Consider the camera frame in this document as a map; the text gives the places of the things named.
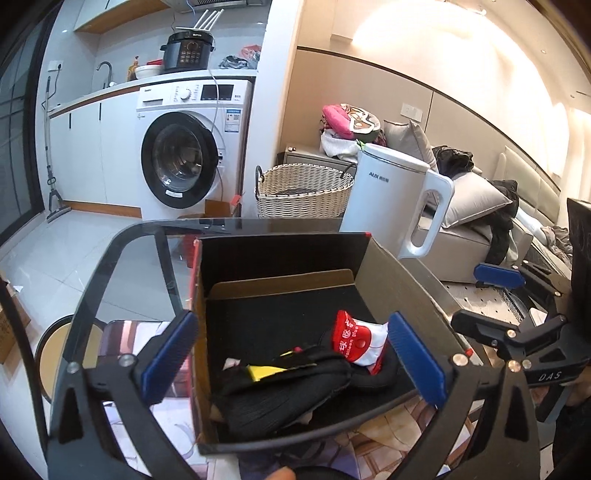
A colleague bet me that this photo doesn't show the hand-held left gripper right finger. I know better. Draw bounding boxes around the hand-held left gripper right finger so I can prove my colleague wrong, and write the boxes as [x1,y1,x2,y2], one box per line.
[388,311,541,480]

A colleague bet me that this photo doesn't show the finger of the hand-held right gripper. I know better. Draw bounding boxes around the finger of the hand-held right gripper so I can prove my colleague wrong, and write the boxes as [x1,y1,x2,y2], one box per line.
[450,309,570,371]
[475,261,573,305]

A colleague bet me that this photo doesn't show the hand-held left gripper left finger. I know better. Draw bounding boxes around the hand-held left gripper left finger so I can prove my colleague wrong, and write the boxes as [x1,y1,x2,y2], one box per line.
[46,310,199,480]

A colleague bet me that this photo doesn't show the red and white packet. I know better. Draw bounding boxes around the red and white packet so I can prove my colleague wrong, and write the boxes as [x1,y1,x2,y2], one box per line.
[330,310,391,377]

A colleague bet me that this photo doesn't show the black mesh pad yellow label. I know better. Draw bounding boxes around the black mesh pad yellow label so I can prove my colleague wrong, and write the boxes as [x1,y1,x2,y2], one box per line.
[210,346,354,437]

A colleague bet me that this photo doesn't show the black and red cardboard box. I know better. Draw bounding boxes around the black and red cardboard box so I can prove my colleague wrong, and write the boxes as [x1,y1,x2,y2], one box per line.
[191,233,474,457]

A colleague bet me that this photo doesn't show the person's left hand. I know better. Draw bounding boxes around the person's left hand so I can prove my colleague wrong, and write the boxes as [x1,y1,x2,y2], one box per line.
[256,466,297,480]

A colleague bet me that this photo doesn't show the grey sofa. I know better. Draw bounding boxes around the grey sofa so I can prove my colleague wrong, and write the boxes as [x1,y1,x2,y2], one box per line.
[416,203,573,287]

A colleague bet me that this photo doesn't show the black jacket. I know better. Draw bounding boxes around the black jacket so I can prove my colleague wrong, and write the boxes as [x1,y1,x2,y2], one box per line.
[485,179,520,266]

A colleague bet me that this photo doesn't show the flat grey pillow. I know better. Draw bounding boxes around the flat grey pillow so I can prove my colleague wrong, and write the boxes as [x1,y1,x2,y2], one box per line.
[441,171,514,229]

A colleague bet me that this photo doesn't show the printed table mat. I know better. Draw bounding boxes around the printed table mat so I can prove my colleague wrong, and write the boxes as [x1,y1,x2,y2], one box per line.
[99,318,467,480]

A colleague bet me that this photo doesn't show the round wooden stool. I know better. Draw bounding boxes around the round wooden stool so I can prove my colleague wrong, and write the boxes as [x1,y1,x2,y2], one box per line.
[33,314,105,409]

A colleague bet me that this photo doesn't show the black backpack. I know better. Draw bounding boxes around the black backpack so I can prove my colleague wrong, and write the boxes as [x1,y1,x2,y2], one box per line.
[431,145,483,178]

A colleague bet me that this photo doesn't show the white electric kettle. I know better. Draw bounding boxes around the white electric kettle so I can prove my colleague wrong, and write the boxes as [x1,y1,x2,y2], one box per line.
[339,143,455,260]

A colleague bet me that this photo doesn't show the brown cardboard box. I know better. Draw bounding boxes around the brown cardboard box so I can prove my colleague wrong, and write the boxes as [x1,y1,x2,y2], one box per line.
[0,277,31,365]

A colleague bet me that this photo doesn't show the upright grey pillow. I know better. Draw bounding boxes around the upright grey pillow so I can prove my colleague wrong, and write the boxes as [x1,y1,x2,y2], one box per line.
[383,119,439,174]

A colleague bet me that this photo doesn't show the wicker laundry basket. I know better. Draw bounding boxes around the wicker laundry basket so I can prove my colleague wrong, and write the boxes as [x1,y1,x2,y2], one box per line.
[255,164,356,219]

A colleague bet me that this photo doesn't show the white base cabinet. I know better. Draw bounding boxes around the white base cabinet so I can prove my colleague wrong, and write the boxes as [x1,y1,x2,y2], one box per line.
[48,88,144,217]

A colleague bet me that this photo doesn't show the pink bag pile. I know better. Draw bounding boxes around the pink bag pile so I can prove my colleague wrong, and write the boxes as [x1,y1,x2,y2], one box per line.
[320,102,386,160]

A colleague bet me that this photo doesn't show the grey side cabinet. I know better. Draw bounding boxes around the grey side cabinet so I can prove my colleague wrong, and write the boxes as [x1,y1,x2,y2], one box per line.
[283,144,358,167]

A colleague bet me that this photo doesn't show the flat mop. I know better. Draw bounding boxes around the flat mop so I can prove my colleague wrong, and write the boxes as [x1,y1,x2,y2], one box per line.
[41,76,72,223]

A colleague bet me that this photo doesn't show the white washing machine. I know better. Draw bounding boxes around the white washing machine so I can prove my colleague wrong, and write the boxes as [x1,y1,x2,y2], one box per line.
[136,78,254,221]

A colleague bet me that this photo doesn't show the dark glass door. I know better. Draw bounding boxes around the dark glass door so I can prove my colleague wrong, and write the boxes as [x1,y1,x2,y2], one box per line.
[0,23,51,232]

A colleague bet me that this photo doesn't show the crumpled clothes on washer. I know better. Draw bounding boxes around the crumpled clothes on washer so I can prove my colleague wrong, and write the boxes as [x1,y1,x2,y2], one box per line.
[218,45,262,70]

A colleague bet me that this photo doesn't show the black pressure cooker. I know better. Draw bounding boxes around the black pressure cooker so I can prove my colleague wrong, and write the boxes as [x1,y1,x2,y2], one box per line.
[159,31,215,72]

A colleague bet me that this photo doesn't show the white router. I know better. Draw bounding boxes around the white router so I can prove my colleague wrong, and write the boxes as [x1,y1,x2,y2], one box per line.
[175,7,215,35]

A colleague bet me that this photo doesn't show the range hood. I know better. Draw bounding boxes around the range hood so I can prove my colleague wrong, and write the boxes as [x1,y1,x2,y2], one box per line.
[159,0,271,11]

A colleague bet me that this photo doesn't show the white wall cabinet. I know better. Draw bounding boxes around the white wall cabinet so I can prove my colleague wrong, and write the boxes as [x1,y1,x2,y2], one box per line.
[74,0,169,34]

